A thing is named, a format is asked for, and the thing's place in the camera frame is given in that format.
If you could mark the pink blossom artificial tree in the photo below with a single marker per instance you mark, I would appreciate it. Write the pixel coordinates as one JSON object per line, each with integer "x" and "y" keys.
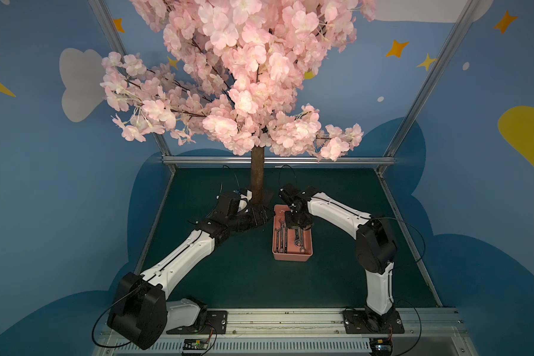
{"x": 247, "y": 61}

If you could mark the right circuit board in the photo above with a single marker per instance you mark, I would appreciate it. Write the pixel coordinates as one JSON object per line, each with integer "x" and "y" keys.
{"x": 381, "y": 346}

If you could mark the green table mat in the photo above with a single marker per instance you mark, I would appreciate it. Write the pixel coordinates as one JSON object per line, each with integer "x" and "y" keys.
{"x": 242, "y": 272}

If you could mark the pink plastic storage box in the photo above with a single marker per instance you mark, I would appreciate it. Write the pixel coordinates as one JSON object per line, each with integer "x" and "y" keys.
{"x": 294, "y": 254}

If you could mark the aluminium back crossbar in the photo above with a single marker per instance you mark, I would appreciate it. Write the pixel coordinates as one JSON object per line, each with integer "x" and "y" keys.
{"x": 203, "y": 161}

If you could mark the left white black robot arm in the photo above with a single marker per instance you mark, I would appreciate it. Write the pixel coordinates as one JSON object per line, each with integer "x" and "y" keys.
{"x": 140, "y": 312}

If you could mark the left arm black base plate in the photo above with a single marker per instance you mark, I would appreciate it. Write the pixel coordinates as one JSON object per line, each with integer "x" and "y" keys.
{"x": 206, "y": 322}

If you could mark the large silver Greener wrench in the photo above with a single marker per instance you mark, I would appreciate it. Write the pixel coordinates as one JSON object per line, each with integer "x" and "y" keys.
{"x": 285, "y": 238}

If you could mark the left green circuit board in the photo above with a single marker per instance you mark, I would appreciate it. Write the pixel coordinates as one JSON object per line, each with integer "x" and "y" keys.
{"x": 195, "y": 345}

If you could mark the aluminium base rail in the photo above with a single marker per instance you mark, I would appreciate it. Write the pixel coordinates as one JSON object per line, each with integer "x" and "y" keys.
{"x": 428, "y": 331}

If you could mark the aluminium frame post right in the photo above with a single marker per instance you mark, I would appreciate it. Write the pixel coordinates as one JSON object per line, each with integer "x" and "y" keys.
{"x": 451, "y": 45}

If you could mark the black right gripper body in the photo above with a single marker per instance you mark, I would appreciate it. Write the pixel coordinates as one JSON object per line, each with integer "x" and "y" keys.
{"x": 299, "y": 217}

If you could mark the small silver Greener wrench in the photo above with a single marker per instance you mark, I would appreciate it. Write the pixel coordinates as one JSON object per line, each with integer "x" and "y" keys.
{"x": 277, "y": 245}

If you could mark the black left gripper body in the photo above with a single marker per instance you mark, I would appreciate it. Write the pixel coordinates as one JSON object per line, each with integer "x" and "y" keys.
{"x": 253, "y": 214}

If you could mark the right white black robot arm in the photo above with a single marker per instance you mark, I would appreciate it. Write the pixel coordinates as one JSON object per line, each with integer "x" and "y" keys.
{"x": 376, "y": 245}

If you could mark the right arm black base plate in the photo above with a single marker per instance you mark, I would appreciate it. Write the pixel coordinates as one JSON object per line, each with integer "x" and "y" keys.
{"x": 360, "y": 321}

